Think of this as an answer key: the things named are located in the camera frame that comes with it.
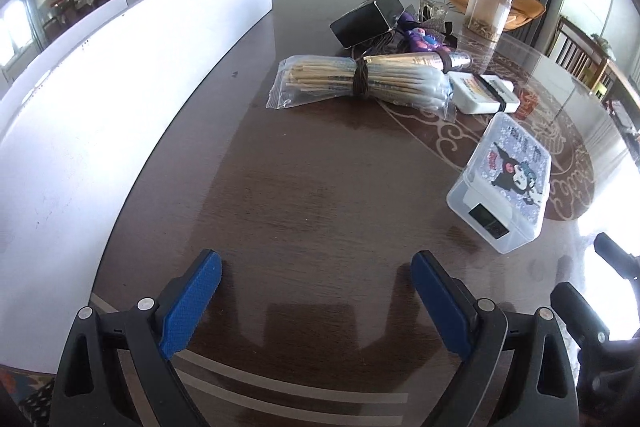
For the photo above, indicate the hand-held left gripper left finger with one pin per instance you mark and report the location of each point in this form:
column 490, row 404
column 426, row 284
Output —
column 192, row 302

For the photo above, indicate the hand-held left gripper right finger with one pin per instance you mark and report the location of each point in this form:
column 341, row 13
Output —
column 437, row 302

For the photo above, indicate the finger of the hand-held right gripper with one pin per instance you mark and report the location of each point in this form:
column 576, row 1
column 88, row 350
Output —
column 580, row 314
column 617, row 259

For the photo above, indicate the clear cartoon-print plastic box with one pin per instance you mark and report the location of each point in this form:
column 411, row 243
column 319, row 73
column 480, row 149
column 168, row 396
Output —
column 505, row 177

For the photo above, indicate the purple toy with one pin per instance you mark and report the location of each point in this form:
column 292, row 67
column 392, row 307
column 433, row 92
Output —
column 422, row 41

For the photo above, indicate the wooden side table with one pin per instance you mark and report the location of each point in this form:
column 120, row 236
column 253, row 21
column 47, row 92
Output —
column 620, row 79

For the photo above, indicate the dark floral cloth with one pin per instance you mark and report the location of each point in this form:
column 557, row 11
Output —
column 25, row 399

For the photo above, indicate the large white partition board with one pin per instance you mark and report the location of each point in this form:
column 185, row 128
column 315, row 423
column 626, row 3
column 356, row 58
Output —
column 115, row 117

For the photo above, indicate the white box with black band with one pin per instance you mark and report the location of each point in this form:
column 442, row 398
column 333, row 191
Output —
column 472, row 94

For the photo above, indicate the dark wooden chair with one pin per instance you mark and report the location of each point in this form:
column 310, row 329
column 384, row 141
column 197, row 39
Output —
column 575, row 49

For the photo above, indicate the silver sequin bow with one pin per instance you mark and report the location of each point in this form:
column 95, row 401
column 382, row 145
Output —
column 457, row 61

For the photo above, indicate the plastic bag of wooden sticks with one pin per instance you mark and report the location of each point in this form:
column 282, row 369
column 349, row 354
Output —
column 310, row 79

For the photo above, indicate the orange chair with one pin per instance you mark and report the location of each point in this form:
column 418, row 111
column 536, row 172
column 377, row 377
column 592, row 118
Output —
column 525, row 7

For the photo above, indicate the clear jar with black lid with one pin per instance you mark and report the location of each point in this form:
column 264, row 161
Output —
column 487, row 9

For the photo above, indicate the black cardboard box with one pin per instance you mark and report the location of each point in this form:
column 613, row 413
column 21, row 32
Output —
column 365, row 27

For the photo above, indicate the clear hair clip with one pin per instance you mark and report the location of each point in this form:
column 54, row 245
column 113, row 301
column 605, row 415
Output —
column 432, row 11

